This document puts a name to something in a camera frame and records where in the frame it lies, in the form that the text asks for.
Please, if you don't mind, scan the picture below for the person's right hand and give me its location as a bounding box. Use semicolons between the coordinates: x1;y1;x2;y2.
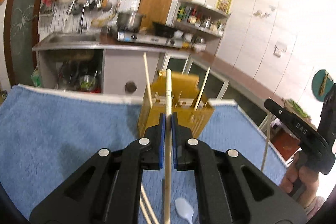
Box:
278;151;326;221

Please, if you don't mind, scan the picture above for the blue textured table cloth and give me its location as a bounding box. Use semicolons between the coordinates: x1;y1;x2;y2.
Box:
1;86;286;218

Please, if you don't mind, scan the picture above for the brown framed glass door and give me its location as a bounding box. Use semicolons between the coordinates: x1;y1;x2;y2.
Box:
3;0;41;86

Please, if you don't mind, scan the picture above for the kitchen counter with cabinets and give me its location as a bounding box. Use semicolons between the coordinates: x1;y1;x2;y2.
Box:
34;33;282;125

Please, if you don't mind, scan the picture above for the yellow perforated utensil holder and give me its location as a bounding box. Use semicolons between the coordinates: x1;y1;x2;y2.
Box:
137;71;214;139

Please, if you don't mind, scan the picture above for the yellow wall poster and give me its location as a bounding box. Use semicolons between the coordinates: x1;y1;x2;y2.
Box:
215;0;232;14

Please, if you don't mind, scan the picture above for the light blue plastic spoon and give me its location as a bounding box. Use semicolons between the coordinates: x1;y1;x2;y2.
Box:
175;197;194;224

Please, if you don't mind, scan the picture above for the white wall switch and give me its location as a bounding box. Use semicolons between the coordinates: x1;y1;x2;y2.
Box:
273;41;287;58

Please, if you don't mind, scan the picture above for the red box with plastic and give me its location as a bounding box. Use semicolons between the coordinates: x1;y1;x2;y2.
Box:
269;99;310;162

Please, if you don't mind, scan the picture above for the chrome faucet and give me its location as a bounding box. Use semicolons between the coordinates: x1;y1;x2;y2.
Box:
66;0;87;34

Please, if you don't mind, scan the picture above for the steel gas stove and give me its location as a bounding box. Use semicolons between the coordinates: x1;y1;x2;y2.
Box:
115;31;183;48

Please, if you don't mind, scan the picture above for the wooden cutting board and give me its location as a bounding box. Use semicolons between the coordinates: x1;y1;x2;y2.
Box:
138;0;172;30

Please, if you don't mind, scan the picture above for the steel pot with lid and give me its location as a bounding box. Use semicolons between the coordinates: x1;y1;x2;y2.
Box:
116;11;146;32

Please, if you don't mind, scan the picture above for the white corner shelf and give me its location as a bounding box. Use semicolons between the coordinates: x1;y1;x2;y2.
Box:
171;0;232;41

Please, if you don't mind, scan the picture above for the wooden chopstick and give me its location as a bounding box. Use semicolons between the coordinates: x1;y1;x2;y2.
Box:
163;69;172;224
146;194;159;224
194;67;211;111
261;112;272;172
139;185;155;224
143;52;153;108

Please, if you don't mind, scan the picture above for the steel kitchen sink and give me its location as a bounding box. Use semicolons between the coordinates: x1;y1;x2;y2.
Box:
32;33;100;62

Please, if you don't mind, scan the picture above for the black wok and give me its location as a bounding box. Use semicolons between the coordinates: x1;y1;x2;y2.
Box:
152;22;177;38

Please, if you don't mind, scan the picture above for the teal round wall plate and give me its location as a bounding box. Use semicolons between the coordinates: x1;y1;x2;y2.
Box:
311;69;334;102

